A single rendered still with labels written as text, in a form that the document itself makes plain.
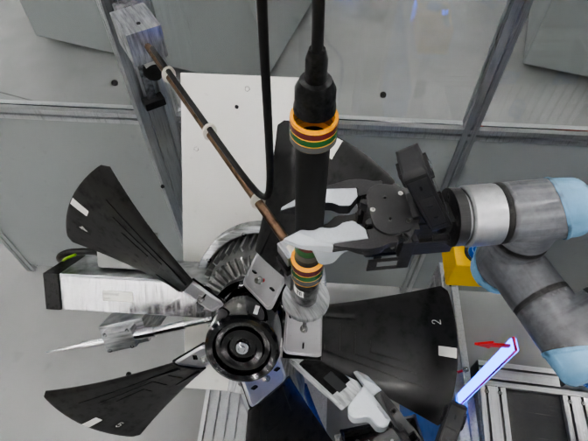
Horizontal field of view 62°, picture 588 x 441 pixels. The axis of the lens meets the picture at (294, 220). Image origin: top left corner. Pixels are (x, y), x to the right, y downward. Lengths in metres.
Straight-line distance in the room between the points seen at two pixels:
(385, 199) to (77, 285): 0.65
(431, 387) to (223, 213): 0.51
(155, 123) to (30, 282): 1.40
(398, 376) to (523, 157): 0.94
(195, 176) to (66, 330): 1.45
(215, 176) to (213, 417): 1.16
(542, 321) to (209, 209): 0.64
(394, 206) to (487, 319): 1.76
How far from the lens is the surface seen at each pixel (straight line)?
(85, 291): 1.03
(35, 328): 2.40
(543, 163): 1.64
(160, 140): 1.34
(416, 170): 0.50
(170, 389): 0.96
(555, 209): 0.63
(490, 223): 0.59
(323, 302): 0.72
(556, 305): 0.68
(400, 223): 0.56
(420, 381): 0.85
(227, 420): 1.96
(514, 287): 0.69
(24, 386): 2.31
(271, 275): 0.79
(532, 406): 1.99
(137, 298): 0.99
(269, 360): 0.79
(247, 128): 0.98
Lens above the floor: 1.96
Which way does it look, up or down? 55 degrees down
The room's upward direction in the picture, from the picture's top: straight up
